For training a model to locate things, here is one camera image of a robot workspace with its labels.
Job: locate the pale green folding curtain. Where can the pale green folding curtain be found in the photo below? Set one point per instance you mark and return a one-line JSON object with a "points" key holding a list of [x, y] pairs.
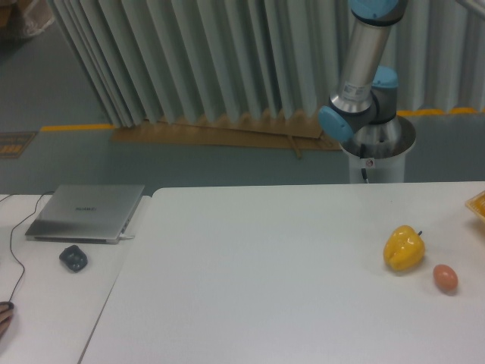
{"points": [[167, 60]]}

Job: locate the black small tray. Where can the black small tray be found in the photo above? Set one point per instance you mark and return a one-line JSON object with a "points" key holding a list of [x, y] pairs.
{"points": [[73, 258]]}

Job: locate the person's hand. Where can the person's hand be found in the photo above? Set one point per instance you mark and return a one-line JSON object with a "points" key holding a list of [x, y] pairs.
{"points": [[6, 316]]}

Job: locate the brown egg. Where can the brown egg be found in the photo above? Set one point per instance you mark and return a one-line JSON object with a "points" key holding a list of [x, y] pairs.
{"points": [[445, 278]]}

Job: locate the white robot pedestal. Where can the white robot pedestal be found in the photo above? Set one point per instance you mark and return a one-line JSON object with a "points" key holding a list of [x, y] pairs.
{"points": [[371, 170]]}

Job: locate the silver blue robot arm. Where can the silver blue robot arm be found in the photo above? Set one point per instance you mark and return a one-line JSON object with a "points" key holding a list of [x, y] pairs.
{"points": [[360, 76]]}

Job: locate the yellow bell pepper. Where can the yellow bell pepper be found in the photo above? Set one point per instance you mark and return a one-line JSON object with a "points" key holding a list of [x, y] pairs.
{"points": [[404, 249]]}

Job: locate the silver closed laptop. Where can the silver closed laptop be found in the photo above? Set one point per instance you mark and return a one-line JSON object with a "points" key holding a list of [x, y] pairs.
{"points": [[86, 213]]}

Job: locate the brown cardboard sheet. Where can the brown cardboard sheet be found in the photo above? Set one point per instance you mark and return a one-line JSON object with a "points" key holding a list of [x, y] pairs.
{"points": [[299, 133]]}

